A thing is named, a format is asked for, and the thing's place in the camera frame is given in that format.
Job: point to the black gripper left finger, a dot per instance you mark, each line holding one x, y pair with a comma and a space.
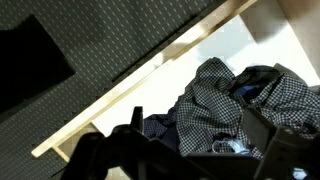
100, 156

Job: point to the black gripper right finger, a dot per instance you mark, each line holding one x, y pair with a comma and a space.
290, 153

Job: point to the black checkered cloth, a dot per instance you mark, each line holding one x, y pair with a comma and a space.
213, 110

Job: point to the navy blue cloth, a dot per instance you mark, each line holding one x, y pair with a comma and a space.
160, 128

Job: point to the large wooden drawer white inside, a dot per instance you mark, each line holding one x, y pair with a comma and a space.
173, 76

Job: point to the black box stool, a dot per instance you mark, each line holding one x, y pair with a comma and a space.
26, 63

